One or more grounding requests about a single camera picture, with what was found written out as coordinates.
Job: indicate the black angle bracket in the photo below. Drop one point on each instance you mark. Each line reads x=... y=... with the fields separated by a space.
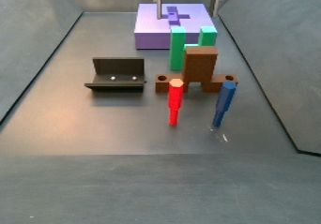
x=118 y=74

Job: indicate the brown block with holes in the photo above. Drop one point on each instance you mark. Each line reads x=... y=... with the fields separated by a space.
x=198 y=70

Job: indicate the purple board with cross slot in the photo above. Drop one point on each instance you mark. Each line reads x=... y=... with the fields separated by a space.
x=153 y=31

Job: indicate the red hexagonal peg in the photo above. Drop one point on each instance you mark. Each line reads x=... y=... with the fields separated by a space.
x=176 y=95

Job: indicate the green U-shaped block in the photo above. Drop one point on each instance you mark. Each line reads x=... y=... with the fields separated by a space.
x=206 y=39

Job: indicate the blue hexagonal peg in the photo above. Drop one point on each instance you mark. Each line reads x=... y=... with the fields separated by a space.
x=224 y=101

